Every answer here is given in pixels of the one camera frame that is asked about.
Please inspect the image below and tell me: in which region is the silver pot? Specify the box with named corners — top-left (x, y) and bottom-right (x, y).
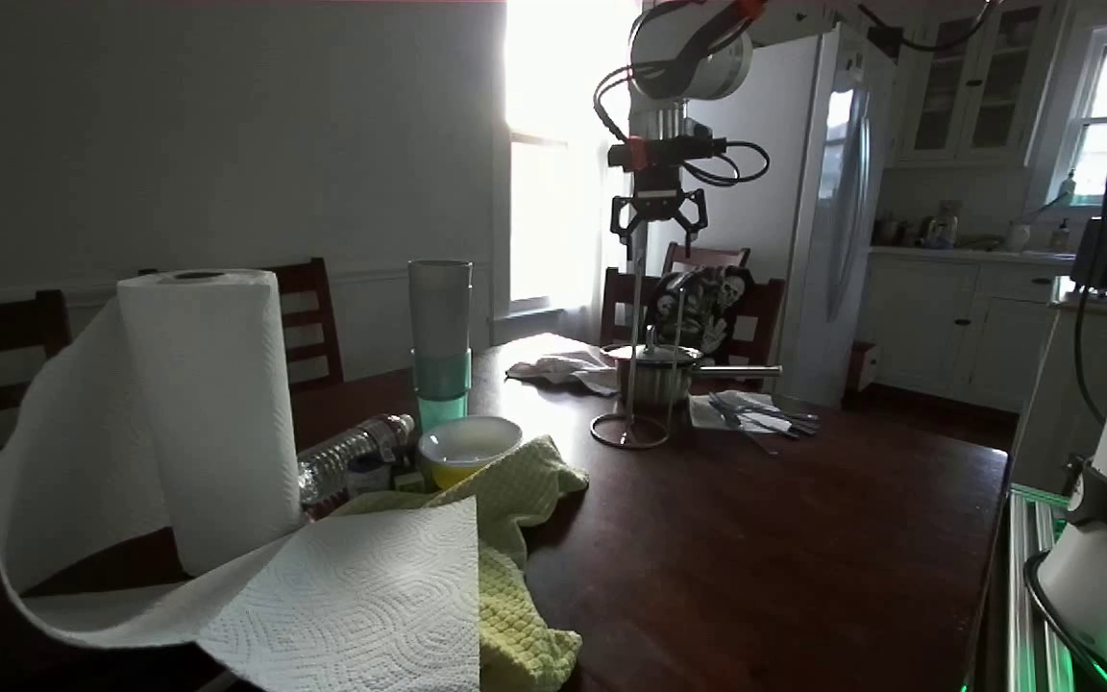
top-left (601, 343), bottom-right (784, 411)

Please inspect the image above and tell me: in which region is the white kitchen base cabinet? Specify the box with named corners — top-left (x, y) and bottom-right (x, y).
top-left (854, 246), bottom-right (1079, 416)

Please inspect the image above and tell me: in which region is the white glass door cabinet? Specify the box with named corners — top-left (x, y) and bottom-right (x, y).
top-left (893, 0), bottom-right (1066, 166)

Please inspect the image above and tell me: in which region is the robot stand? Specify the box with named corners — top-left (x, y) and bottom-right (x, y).
top-left (959, 481), bottom-right (1107, 692)

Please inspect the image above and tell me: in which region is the bright window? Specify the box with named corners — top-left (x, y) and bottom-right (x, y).
top-left (504, 0), bottom-right (643, 320)

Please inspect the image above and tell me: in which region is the stack of plastic tumblers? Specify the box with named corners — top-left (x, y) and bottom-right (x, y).
top-left (406, 259), bottom-right (474, 434)

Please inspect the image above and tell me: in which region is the clear plastic water bottle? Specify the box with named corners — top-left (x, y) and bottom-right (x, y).
top-left (296, 412), bottom-right (417, 508)

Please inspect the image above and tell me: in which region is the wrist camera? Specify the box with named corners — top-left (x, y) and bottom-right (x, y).
top-left (607, 135), bottom-right (729, 175)

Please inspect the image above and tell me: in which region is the silver fork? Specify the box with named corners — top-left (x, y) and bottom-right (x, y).
top-left (706, 392), bottom-right (781, 457)

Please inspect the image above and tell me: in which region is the silver knife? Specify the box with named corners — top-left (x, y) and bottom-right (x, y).
top-left (719, 397), bottom-right (821, 435)

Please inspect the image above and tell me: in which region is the black skull print cloth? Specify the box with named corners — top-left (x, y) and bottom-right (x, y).
top-left (646, 266), bottom-right (757, 358)

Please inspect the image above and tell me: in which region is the wire paper towel holder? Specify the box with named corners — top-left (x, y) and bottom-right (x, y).
top-left (589, 277), bottom-right (691, 451)

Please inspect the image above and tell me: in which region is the silver lid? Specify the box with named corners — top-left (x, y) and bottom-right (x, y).
top-left (607, 326), bottom-right (704, 366)

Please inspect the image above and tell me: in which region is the white crumpled cloth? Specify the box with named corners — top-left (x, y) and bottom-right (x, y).
top-left (504, 350), bottom-right (620, 398)

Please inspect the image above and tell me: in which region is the white paper napkin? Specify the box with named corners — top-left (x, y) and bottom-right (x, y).
top-left (687, 388), bottom-right (795, 434)

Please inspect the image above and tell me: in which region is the white refrigerator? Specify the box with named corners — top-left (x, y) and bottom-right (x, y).
top-left (686, 23), bottom-right (901, 408)

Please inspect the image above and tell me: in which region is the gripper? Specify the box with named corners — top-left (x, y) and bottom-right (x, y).
top-left (609, 169), bottom-right (710, 239)

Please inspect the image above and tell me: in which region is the yellow-green dish cloth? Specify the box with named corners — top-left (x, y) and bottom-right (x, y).
top-left (327, 434), bottom-right (592, 692)

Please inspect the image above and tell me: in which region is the white paper towel roll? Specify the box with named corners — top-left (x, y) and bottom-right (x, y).
top-left (0, 268), bottom-right (481, 692)

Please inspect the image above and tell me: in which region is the white and yellow bowl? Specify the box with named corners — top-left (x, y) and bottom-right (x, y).
top-left (416, 414), bottom-right (525, 491)

